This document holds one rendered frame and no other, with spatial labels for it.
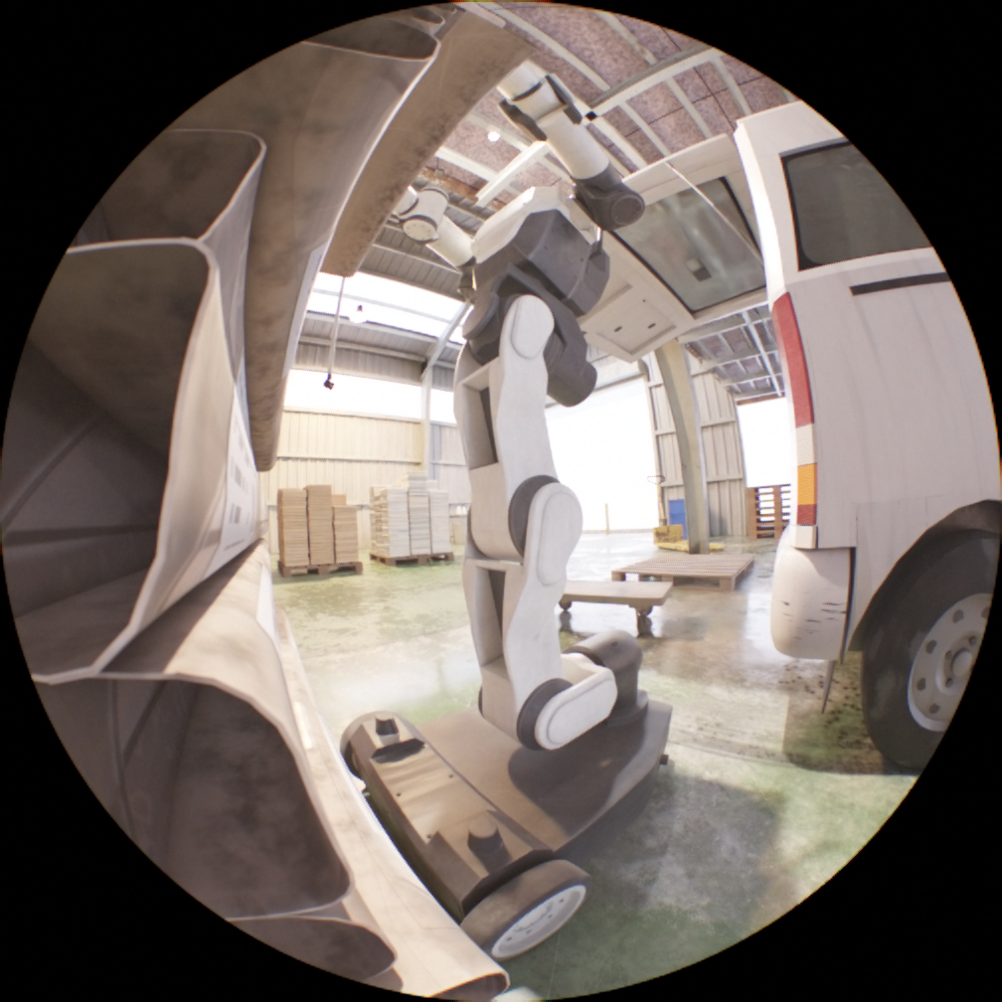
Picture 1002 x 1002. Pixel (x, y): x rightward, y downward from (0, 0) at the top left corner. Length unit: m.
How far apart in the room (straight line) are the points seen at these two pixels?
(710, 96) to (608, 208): 1.97
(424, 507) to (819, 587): 5.15
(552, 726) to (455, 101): 0.84
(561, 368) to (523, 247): 0.26
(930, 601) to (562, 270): 1.01
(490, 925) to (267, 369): 0.54
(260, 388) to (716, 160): 1.49
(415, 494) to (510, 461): 4.87
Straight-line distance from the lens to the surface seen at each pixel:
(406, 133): 0.47
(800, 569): 0.80
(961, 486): 0.86
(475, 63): 0.43
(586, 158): 0.79
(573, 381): 0.70
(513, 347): 0.56
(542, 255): 0.73
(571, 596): 1.94
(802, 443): 0.81
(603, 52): 2.41
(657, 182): 1.51
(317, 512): 4.70
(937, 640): 0.95
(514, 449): 0.53
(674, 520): 7.33
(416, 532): 5.36
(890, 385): 0.84
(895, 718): 0.97
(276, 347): 0.16
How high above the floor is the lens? 0.64
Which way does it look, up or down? 3 degrees up
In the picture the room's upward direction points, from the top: 3 degrees counter-clockwise
